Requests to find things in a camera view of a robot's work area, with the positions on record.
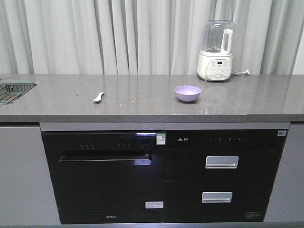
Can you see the grey-green sink drain rack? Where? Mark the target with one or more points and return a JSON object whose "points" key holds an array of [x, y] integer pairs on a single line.
{"points": [[12, 91]]}

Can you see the black two-drawer disinfection cabinet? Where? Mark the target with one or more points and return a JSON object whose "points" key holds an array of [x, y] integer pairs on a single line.
{"points": [[220, 175]]}

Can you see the white blender with glass jar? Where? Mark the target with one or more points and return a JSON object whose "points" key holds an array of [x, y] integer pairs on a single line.
{"points": [[215, 58]]}

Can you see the black built-in dishwasher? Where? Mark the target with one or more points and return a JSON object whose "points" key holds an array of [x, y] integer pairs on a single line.
{"points": [[107, 176]]}

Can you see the white pleated curtain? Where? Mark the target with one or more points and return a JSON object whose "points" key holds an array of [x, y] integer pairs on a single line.
{"points": [[146, 37]]}

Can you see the purple plastic bowl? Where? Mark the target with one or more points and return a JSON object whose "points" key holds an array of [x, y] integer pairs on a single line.
{"points": [[187, 93]]}

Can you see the light blue plastic spoon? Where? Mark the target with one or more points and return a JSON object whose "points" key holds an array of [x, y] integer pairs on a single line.
{"points": [[98, 98]]}

